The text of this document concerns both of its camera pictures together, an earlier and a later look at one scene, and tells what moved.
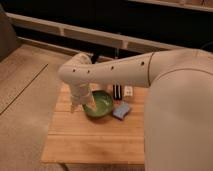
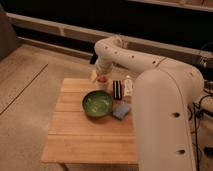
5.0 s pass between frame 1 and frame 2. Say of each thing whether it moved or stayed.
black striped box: stayed
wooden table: stayed
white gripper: moved
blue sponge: stayed
